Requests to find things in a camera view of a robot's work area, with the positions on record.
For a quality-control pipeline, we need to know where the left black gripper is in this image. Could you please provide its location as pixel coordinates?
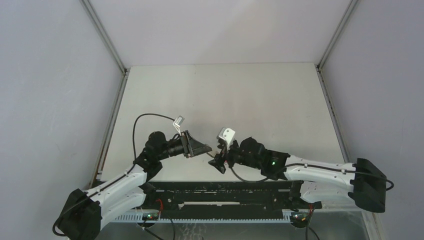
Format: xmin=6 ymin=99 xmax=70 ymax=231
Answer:
xmin=156 ymin=130 xmax=211 ymax=161

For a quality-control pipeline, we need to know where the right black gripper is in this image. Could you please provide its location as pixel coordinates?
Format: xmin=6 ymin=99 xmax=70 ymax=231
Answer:
xmin=209 ymin=138 xmax=262 ymax=173

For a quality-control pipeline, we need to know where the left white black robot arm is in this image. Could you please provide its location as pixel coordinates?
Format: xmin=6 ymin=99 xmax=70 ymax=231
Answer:
xmin=52 ymin=130 xmax=212 ymax=240

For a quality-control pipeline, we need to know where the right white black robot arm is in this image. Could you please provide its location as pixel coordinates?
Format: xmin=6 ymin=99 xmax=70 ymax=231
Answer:
xmin=208 ymin=137 xmax=394 ymax=213

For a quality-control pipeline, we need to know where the left green circuit board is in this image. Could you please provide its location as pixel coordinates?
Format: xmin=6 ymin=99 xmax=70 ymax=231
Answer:
xmin=141 ymin=213 xmax=159 ymax=222

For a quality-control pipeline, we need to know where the green circuit board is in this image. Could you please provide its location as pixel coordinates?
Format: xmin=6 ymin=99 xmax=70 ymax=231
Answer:
xmin=290 ymin=213 xmax=309 ymax=222
xmin=141 ymin=213 xmax=159 ymax=222

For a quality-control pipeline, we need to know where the right green circuit board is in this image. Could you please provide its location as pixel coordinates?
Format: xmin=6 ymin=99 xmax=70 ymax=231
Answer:
xmin=290 ymin=213 xmax=309 ymax=222

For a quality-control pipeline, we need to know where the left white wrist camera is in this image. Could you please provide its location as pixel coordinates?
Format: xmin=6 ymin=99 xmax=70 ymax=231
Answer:
xmin=172 ymin=115 xmax=185 ymax=135

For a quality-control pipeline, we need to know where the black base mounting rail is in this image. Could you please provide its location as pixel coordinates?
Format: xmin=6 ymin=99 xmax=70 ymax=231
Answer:
xmin=141 ymin=181 xmax=322 ymax=219

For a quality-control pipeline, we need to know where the left black camera cable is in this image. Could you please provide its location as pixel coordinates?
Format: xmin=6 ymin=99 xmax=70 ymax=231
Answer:
xmin=52 ymin=113 xmax=176 ymax=237

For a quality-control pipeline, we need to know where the white slotted cable duct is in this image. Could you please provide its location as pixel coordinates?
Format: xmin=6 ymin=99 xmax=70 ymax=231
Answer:
xmin=111 ymin=211 xmax=292 ymax=224

